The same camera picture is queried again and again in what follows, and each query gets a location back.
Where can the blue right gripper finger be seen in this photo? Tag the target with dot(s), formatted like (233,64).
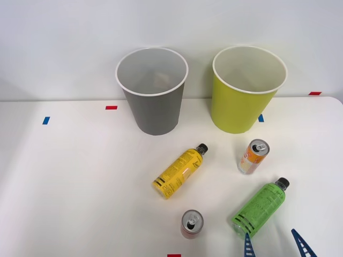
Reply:
(304,247)
(248,247)

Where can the green plastic bottle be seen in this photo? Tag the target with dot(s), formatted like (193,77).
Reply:
(260,206)

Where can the red drink can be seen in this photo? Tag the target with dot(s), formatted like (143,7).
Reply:
(191,223)

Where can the orange and white drink can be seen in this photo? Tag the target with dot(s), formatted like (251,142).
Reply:
(250,160)

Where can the yellow plastic bottle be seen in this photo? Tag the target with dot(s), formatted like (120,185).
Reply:
(177,172)

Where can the yellow-green plastic waste bin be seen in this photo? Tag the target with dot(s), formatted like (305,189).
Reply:
(235,109)

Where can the grey plastic waste bin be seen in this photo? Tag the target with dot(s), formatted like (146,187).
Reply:
(155,112)

